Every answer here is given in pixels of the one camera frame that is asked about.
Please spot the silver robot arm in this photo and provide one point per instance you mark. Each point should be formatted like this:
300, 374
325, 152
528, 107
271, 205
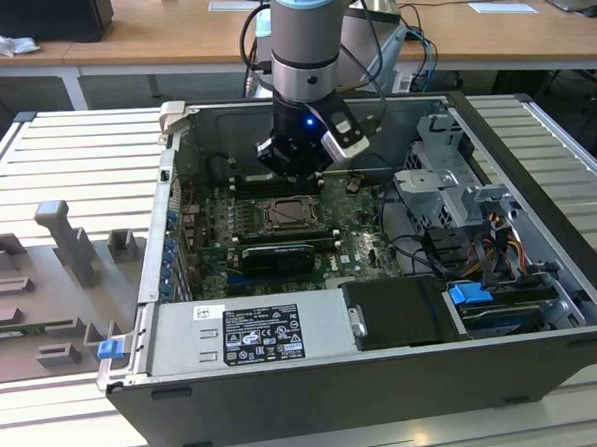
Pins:
304, 43

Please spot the RAM slot with white clips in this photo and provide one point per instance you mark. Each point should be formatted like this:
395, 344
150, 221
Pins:
254, 189
253, 180
249, 238

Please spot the CPU socket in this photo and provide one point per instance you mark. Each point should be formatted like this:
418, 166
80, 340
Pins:
324, 212

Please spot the black graphics card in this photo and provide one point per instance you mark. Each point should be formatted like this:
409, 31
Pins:
280, 259

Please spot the grey case release latch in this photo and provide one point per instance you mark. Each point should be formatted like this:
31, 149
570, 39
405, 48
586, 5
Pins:
172, 115

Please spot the green motherboard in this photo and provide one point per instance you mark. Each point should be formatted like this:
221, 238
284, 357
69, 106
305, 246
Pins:
365, 250

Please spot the silver metal drive cage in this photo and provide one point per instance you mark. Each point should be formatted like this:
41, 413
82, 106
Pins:
427, 197

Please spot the wooden desk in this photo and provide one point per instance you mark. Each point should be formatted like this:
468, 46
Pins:
169, 40

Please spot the black printed label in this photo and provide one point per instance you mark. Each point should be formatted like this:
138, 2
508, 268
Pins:
262, 335

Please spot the silver power supply unit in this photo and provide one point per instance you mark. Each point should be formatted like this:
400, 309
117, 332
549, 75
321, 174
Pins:
184, 339

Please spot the hard disk in blue carrier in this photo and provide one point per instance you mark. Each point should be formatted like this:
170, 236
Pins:
470, 293

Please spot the white paper sheet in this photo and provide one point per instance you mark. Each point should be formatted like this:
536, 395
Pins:
502, 8

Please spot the black open PC case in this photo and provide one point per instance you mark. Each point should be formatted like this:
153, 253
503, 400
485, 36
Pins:
338, 401

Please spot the blue case latch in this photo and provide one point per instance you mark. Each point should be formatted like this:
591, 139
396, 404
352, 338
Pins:
110, 349

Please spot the black computer box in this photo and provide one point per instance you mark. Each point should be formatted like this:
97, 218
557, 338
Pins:
42, 16

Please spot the grey parts rack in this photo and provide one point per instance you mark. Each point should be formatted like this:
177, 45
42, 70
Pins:
42, 307

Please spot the crumpled white paper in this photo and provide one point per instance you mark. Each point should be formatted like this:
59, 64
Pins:
11, 43

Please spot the black computer mouse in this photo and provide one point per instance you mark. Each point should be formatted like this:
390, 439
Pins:
593, 12

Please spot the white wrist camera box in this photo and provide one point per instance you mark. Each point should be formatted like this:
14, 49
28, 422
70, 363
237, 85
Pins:
346, 141

